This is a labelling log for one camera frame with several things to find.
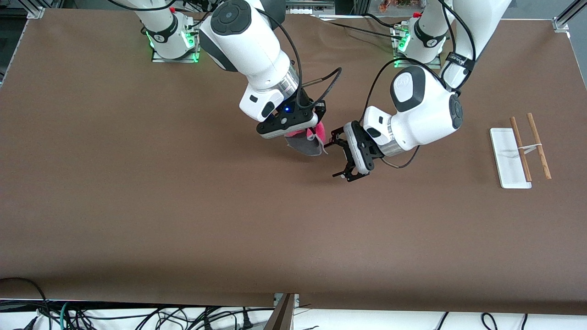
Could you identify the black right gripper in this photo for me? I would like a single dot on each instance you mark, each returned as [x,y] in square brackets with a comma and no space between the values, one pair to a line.
[306,107]

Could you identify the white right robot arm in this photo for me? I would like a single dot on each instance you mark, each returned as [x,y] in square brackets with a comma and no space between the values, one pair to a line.
[247,46]

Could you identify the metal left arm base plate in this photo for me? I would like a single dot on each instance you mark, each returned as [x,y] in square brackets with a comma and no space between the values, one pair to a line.
[401,65]

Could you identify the orange background object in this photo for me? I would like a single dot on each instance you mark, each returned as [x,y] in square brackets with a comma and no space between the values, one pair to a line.
[396,4]

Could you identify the metal beam bracket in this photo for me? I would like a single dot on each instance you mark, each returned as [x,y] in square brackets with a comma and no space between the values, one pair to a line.
[296,300]

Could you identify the aluminium frame profile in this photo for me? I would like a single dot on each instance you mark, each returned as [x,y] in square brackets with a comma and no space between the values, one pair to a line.
[563,19]
[35,9]

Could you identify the grey power strip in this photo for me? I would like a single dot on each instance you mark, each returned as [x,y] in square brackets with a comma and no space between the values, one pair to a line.
[307,5]

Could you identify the brown table cover sheet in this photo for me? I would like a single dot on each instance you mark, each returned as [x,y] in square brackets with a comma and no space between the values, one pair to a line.
[293,229]

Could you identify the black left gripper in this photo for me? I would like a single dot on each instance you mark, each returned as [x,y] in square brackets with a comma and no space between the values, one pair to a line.
[348,154]

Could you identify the pink towel grey backing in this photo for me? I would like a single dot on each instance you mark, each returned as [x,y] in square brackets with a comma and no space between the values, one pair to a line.
[305,144]

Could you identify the black power plug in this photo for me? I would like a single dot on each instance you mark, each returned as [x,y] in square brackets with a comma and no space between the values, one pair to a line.
[246,321]

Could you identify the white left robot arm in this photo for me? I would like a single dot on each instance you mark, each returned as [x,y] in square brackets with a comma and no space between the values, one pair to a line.
[422,110]

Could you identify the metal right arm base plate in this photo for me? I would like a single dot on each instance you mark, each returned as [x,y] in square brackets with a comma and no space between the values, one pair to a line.
[158,57]

